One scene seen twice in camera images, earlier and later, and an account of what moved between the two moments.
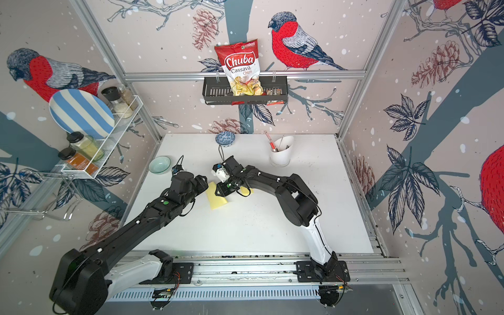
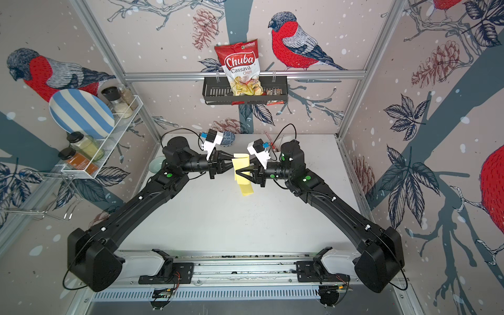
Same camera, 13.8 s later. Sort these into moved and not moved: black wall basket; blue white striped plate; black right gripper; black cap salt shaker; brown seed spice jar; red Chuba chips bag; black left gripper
Moved: black left gripper; black right gripper
Not moved: red Chuba chips bag; black wall basket; black cap salt shaker; brown seed spice jar; blue white striped plate
